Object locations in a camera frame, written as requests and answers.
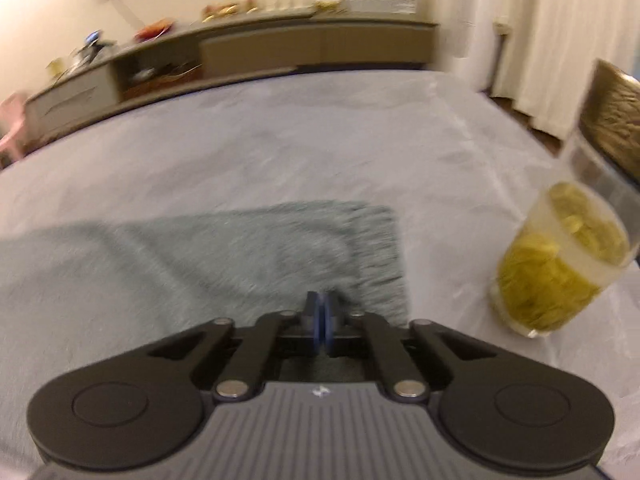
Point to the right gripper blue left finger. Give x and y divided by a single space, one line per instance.
275 338

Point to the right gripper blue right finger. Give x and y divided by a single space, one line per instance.
367 337

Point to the grey sweatpants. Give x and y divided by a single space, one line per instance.
75 294

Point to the glass jar yellow contents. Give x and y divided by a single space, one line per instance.
570 248

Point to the long grey tv cabinet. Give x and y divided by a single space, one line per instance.
218 52

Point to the white tower air conditioner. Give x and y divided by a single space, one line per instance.
473 41

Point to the gold tissue box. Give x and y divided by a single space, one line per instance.
326 6

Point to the gold ornament set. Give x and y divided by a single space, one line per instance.
223 10

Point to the white box of items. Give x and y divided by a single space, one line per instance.
383 6

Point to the pink plastic child chair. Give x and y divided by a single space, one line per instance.
13 125

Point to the red plate of fruit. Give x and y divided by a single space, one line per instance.
154 30

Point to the spare handheld gripper device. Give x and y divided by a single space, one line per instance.
93 45

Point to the cream window curtain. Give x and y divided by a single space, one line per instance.
547 61

